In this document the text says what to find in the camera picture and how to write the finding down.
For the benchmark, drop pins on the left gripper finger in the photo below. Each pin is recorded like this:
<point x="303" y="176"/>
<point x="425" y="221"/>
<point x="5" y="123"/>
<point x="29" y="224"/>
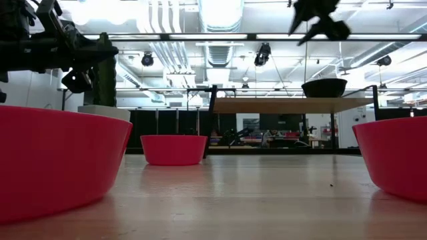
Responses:
<point x="95" y="60"/>
<point x="96" y="49"/>

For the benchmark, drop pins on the black ceiling spotlight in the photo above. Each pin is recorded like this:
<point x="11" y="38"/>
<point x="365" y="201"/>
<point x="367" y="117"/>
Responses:
<point x="147" y="60"/>
<point x="384" y="60"/>
<point x="263" y="55"/>

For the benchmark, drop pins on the black background robot arm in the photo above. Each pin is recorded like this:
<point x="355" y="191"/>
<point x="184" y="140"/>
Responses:
<point x="233" y="136"/>

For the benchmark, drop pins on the silver ventilation duct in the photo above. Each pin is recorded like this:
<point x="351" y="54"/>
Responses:
<point x="220" y="20"/>

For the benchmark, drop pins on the black shelf frame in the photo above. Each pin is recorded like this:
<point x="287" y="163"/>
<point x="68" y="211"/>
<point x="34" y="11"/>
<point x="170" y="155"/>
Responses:
<point x="211" y="113"/>

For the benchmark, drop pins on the green cactus plant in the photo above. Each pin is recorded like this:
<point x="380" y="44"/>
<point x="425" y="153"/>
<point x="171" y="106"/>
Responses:
<point x="106" y="86"/>

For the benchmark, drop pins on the black overhead frame bar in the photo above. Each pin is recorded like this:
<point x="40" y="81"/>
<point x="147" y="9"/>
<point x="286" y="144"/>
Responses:
<point x="251" y="36"/>

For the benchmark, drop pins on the person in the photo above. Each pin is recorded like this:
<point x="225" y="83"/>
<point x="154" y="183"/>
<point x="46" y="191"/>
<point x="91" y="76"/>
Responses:
<point x="271" y="136"/>

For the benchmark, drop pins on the red plastic mini bowl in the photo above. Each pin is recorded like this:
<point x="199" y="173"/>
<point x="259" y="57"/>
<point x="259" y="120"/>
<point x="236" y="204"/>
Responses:
<point x="128" y="133"/>
<point x="173" y="150"/>
<point x="50" y="160"/>
<point x="397" y="156"/>

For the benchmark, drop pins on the black monitor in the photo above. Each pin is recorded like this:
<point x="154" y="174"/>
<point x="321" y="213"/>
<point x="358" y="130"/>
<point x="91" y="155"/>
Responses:
<point x="282" y="121"/>

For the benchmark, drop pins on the white hexagonal plant pot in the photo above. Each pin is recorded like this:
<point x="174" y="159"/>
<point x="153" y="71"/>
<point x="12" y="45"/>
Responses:
<point x="106" y="112"/>

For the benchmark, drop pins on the white LED light strip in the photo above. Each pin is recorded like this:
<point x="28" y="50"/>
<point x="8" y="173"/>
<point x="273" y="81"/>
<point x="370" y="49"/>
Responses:
<point x="207" y="36"/>
<point x="367" y="36"/>

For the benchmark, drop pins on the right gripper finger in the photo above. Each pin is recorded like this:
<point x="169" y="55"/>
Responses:
<point x="333" y="30"/>
<point x="302" y="20"/>

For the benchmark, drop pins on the floral patterned ceramic bowl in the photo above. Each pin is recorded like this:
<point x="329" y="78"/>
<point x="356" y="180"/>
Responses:
<point x="324" y="88"/>

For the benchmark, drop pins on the black partition panel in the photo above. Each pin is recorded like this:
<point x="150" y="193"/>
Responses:
<point x="166" y="123"/>

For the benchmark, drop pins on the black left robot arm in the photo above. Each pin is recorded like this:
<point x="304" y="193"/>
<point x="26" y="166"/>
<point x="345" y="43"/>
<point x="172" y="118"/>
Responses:
<point x="13" y="50"/>

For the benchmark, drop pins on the wooden shelf board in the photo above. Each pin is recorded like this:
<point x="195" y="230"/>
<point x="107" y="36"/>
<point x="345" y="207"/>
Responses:
<point x="287" y="105"/>

